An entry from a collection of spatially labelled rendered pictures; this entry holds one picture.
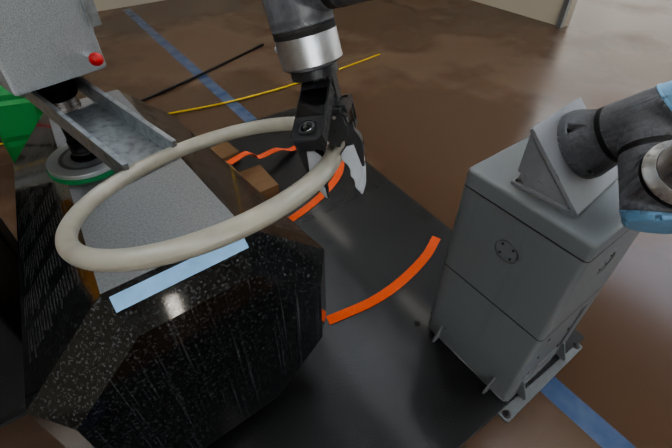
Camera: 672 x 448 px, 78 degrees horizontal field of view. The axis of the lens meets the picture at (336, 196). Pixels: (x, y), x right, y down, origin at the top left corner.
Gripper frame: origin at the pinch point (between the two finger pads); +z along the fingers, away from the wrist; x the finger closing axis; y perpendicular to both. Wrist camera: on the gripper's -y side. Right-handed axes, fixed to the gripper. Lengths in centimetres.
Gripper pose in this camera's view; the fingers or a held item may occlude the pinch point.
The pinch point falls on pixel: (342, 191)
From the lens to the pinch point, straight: 68.1
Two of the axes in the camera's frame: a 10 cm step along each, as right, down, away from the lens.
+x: -9.5, 1.1, 2.9
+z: 2.4, 8.6, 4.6
